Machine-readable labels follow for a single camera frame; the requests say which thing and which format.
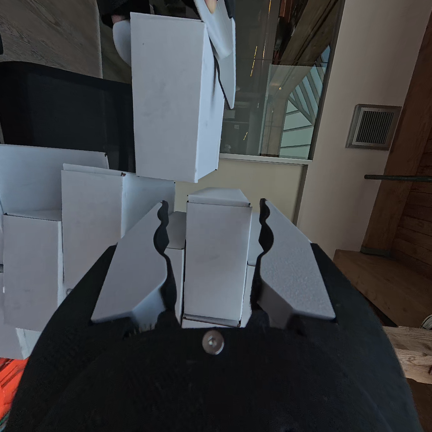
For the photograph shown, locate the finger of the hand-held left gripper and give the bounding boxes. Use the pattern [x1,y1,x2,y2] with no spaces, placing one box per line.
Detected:
[202,0,237,109]
[112,18,132,65]

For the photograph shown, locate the interior glass window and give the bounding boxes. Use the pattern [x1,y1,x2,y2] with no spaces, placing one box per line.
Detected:
[220,44,332,160]

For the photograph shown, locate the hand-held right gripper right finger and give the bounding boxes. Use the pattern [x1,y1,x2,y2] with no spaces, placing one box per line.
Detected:
[254,198,337,331]

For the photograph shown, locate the white cardboard box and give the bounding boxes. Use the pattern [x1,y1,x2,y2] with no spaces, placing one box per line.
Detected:
[182,188,253,329]
[130,12,225,183]

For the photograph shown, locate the metal wall vent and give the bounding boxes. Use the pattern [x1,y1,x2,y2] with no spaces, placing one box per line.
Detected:
[345,103,403,151]

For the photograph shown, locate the orange fabric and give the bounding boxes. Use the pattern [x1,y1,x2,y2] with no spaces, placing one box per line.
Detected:
[0,357,29,432]

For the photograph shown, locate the stack of white boxes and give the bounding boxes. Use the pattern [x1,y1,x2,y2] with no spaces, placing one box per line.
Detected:
[0,144,262,360]

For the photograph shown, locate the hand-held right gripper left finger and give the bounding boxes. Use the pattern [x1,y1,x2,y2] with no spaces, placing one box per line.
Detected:
[90,200,179,331]

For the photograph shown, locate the large black container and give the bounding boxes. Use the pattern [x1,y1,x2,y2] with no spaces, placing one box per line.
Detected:
[0,62,136,171]

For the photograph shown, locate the dark metal pipe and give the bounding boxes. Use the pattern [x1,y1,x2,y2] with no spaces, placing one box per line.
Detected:
[364,174,432,183]

